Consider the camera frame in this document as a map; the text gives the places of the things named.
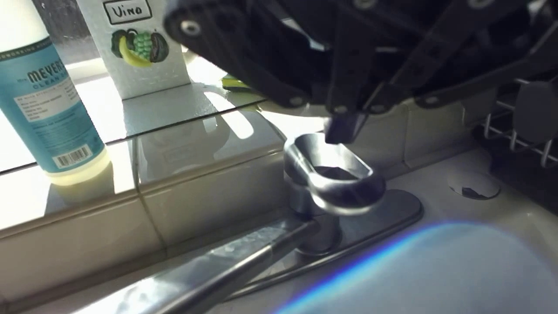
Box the green sponge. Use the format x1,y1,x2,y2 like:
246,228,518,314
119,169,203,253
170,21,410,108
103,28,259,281
220,73,253,92

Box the chrome faucet handle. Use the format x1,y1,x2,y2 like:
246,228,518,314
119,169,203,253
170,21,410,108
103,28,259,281
283,130,389,214

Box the white printed carton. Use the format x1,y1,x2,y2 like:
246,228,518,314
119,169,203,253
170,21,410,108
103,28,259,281
74,0,194,101

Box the chrome faucet base plate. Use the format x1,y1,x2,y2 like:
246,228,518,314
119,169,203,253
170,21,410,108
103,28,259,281
231,186,426,300

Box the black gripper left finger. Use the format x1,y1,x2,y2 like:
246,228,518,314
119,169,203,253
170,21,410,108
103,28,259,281
163,0,351,144

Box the black wire dish rack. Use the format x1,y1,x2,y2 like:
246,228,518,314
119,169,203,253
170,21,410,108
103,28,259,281
473,73,558,214

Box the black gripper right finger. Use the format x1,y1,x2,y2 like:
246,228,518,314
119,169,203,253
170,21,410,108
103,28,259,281
348,0,558,144

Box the white double basin sink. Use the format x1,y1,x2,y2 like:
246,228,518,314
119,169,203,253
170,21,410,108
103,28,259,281
34,144,558,314

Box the teal label soap bottle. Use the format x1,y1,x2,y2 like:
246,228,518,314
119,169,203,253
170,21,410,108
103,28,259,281
0,0,114,188

